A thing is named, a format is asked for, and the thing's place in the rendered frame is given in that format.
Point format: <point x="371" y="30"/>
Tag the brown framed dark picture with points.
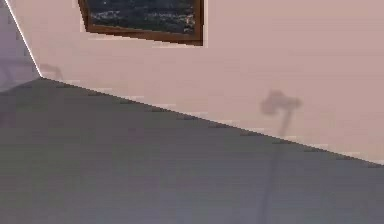
<point x="143" y="15"/>

